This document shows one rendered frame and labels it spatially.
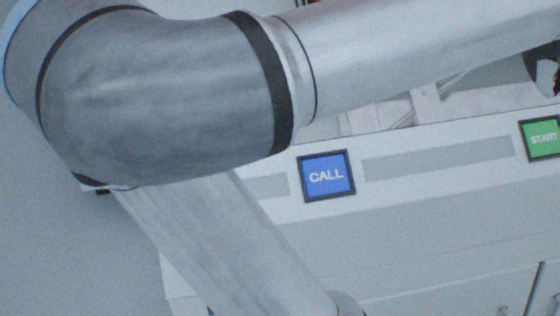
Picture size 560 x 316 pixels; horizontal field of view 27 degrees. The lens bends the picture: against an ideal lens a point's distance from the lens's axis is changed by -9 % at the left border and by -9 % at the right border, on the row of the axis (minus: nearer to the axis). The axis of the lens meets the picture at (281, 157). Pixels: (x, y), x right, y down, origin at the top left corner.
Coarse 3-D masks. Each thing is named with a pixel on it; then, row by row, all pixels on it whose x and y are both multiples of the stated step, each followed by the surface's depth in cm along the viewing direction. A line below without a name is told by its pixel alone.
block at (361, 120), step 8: (344, 112) 150; (352, 112) 147; (360, 112) 147; (368, 112) 147; (352, 120) 146; (360, 120) 146; (368, 120) 146; (376, 120) 146; (352, 128) 146; (360, 128) 146; (368, 128) 146; (376, 128) 146
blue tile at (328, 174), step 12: (336, 156) 137; (312, 168) 137; (324, 168) 136; (336, 168) 136; (312, 180) 136; (324, 180) 136; (336, 180) 136; (348, 180) 136; (312, 192) 135; (324, 192) 135
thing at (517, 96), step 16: (448, 96) 151; (464, 96) 151; (480, 96) 151; (496, 96) 151; (512, 96) 150; (528, 96) 150; (544, 96) 150; (384, 112) 150; (400, 112) 150; (448, 112) 150; (464, 112) 149; (480, 112) 149; (496, 112) 149; (384, 128) 149
